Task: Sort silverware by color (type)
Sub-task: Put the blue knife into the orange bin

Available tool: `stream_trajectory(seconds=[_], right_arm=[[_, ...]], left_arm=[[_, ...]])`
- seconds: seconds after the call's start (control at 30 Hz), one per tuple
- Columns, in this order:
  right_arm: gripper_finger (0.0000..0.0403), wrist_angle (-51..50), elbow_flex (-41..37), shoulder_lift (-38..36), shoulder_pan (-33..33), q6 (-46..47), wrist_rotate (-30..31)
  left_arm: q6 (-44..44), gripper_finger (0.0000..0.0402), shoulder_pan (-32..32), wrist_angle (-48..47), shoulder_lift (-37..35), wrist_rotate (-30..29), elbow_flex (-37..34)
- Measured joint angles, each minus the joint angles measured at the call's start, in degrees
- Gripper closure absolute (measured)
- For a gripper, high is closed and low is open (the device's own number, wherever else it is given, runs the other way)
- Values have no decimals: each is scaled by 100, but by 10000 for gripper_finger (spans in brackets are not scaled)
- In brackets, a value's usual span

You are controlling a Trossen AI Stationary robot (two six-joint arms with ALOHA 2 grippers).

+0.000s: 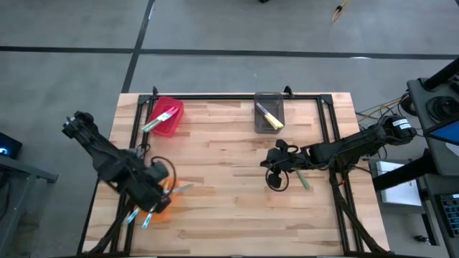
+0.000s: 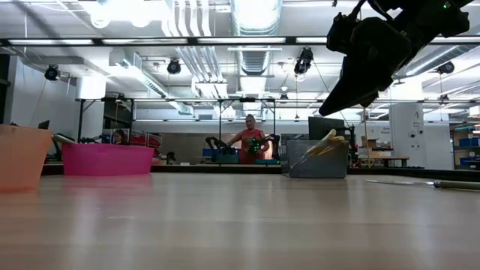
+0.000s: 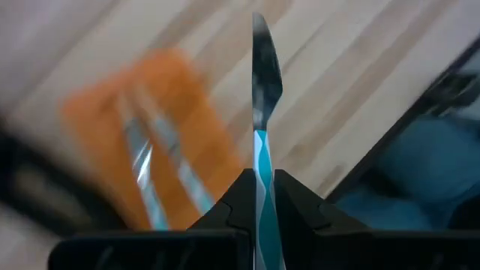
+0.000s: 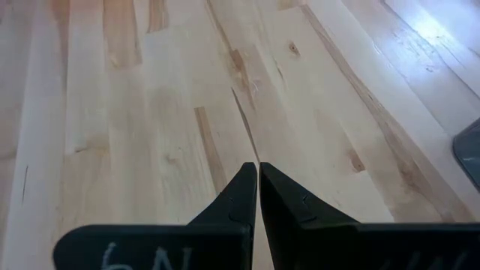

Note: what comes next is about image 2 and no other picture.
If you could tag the orange plastic bin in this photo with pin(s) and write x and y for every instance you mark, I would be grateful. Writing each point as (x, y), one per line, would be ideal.
(22, 157)

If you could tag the black aluminium table frame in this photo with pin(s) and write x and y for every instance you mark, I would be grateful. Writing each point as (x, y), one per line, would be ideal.
(225, 169)

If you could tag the black overhead frame beam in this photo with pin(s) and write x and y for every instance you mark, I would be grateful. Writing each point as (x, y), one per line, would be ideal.
(193, 41)

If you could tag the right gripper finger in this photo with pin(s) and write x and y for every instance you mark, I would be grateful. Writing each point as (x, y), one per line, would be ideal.
(352, 95)

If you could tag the black distant workstation frame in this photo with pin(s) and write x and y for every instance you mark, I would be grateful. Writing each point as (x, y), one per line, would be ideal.
(219, 112)

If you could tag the black distant robot arm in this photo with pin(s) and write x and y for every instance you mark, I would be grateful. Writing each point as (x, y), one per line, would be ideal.
(215, 144)
(268, 140)

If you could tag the black monitor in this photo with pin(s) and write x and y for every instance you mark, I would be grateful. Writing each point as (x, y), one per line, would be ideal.
(44, 124)
(318, 127)

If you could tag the black ceiling camera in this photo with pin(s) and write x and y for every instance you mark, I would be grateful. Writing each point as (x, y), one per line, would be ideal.
(51, 73)
(303, 62)
(445, 67)
(174, 67)

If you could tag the black vertical post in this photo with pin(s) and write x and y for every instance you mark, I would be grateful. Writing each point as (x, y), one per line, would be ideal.
(3, 101)

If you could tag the pink-red plastic bin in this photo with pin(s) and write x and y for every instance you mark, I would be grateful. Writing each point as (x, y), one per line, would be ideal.
(108, 159)

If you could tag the cardboard box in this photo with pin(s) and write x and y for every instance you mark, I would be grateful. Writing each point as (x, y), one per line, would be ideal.
(369, 142)

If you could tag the silver ventilation duct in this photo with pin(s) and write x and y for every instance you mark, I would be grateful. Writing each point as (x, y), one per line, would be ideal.
(255, 60)

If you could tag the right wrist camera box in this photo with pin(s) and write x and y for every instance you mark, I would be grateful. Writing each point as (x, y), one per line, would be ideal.
(339, 33)

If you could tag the storage shelf with blue bins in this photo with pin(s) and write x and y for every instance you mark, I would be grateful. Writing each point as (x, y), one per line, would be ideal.
(465, 150)

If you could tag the person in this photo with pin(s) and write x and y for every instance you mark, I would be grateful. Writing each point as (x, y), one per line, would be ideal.
(119, 137)
(250, 144)

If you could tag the grey translucent plastic bin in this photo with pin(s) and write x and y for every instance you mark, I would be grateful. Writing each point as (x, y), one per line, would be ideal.
(318, 167)

